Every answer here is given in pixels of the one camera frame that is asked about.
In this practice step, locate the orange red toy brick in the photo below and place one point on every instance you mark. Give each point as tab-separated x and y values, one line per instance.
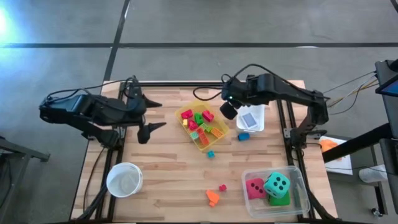
204	140

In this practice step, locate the pink red foam die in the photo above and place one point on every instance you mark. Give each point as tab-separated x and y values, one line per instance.
254	188

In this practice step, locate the white plastic bin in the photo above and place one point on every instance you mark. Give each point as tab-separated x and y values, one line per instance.
259	118

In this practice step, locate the red stepped toy brick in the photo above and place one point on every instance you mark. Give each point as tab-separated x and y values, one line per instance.
192	125
186	114

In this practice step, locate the clear plastic container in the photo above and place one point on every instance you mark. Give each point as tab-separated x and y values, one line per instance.
301	177

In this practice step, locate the blue screen tablet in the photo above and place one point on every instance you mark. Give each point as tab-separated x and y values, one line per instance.
391	88

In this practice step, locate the yellow orange long brick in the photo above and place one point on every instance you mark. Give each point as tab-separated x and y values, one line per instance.
216	132

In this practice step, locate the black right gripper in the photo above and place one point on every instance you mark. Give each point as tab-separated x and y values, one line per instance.
237	90

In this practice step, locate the orange object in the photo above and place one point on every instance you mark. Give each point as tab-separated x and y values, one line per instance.
328	145

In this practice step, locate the light green square brick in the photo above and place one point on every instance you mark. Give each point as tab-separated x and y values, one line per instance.
203	126

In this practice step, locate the small green toy brick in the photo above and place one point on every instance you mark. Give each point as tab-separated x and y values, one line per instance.
209	128

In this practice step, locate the orange brick with round disc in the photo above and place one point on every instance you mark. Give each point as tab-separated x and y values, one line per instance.
212	196

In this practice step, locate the white paper sheet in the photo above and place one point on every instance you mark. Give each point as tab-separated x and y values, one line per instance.
342	165

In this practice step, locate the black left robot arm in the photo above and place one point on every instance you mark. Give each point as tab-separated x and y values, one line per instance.
84	112

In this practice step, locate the white round bucket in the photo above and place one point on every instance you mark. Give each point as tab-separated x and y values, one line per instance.
124	180

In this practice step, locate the caster wheel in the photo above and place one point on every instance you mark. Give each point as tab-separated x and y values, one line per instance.
377	212

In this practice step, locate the black stand leg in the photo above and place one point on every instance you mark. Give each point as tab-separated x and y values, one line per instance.
381	196

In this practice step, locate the black frame bracket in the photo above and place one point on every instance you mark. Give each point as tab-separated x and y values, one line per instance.
134	78

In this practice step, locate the grey furniture leg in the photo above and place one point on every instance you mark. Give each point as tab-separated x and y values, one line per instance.
21	151

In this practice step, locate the black equipment stand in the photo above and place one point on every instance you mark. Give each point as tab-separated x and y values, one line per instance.
387	109

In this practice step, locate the teal foam die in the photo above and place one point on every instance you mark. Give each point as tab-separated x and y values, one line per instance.
276	185

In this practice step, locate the blue square toy brick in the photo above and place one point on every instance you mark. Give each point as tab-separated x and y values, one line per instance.
211	154
194	135

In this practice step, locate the black slanted bar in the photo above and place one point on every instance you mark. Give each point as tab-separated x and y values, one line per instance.
357	143

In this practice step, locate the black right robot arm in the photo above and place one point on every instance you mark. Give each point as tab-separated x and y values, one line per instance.
280	88

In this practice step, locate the yellow translucent plastic bin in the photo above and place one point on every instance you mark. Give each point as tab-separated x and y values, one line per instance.
183	107

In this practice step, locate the black metal frame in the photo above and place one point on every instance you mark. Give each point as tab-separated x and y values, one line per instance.
186	84

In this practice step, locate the bright green toy brick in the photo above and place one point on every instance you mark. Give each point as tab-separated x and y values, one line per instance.
199	118

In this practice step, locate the green foam die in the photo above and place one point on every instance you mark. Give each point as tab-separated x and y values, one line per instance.
280	201

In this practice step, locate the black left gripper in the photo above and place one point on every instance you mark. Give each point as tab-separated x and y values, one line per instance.
136	112

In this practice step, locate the blue oval toy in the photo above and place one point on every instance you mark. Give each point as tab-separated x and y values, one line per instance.
243	137

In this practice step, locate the white shoe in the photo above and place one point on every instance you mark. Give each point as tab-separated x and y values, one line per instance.
371	174

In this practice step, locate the small red toy brick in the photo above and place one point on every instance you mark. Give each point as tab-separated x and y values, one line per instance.
222	188

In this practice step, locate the blue playing card deck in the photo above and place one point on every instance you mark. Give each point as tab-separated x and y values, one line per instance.
249	120

